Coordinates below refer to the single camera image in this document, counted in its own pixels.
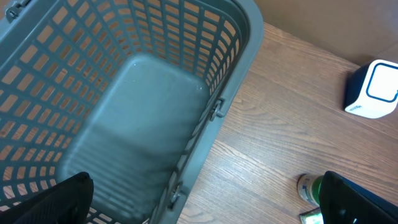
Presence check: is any green lid jar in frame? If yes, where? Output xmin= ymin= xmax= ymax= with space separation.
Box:
xmin=297 ymin=174 xmax=323 ymax=207

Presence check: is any grey plastic basket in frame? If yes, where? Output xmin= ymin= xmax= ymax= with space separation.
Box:
xmin=1 ymin=0 xmax=264 ymax=223

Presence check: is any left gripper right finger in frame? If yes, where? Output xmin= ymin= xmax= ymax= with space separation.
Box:
xmin=319 ymin=171 xmax=397 ymax=224

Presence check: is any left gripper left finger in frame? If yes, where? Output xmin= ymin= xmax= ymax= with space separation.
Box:
xmin=1 ymin=172 xmax=94 ymax=224

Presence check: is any white barcode scanner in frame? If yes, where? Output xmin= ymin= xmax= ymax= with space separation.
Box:
xmin=343 ymin=59 xmax=397 ymax=119

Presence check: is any teal packet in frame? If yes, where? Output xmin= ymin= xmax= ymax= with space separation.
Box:
xmin=299 ymin=208 xmax=324 ymax=224

